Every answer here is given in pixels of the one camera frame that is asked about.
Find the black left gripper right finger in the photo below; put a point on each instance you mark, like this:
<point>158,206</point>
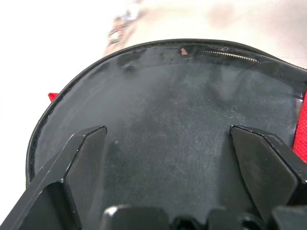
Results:
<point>268,172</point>

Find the black and red paddle case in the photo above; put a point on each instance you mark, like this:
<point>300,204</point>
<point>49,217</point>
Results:
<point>148,51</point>

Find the black table tennis paddle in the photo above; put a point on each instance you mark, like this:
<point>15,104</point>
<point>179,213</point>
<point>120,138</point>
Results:
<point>168,115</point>

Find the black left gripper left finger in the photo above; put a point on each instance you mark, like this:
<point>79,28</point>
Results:
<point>79,167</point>

